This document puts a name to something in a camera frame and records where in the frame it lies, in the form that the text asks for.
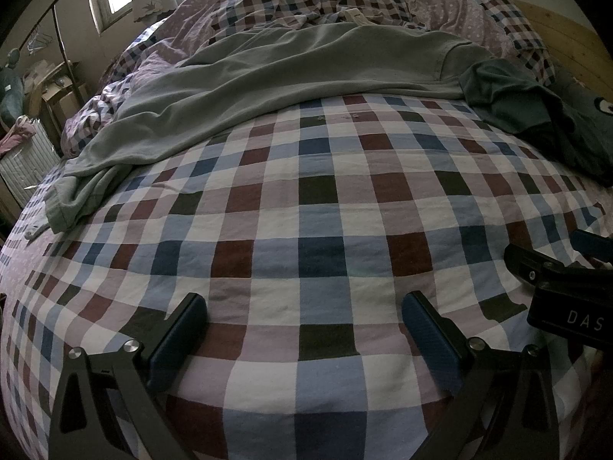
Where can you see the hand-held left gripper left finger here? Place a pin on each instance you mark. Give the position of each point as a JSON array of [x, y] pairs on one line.
[[177, 345]]

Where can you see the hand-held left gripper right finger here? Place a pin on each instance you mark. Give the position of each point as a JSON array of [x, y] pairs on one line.
[[431, 345]]

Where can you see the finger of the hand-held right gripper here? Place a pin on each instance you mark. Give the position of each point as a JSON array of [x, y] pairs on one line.
[[529, 266], [596, 247]]

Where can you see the dark teal shirt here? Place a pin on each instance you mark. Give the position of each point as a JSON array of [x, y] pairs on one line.
[[507, 96]]

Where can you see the black clothes rack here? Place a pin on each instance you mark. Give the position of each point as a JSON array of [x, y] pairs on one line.
[[67, 48]]

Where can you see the teal plush pillow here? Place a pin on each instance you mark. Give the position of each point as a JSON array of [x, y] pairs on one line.
[[596, 122]]

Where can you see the checkered bed sheet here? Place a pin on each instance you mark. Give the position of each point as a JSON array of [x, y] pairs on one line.
[[325, 230]]

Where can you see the white sock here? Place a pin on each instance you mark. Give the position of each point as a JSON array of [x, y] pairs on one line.
[[34, 233]]

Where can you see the wooden headboard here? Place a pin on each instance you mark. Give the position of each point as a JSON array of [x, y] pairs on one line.
[[565, 43]]

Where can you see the white laundry basket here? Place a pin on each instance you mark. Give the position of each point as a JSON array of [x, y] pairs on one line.
[[28, 172]]

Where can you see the pink dotted checkered pillow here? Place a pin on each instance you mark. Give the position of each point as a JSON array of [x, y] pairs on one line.
[[479, 14]]

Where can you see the pink cloth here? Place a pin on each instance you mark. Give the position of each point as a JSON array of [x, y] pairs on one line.
[[17, 136]]

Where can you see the cardboard box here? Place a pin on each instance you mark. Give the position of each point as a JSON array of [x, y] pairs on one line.
[[62, 100]]

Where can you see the light green sweatshirt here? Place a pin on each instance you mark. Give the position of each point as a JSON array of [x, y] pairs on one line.
[[287, 67]]

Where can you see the teal hanging garment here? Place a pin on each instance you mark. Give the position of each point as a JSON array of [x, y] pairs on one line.
[[10, 96]]

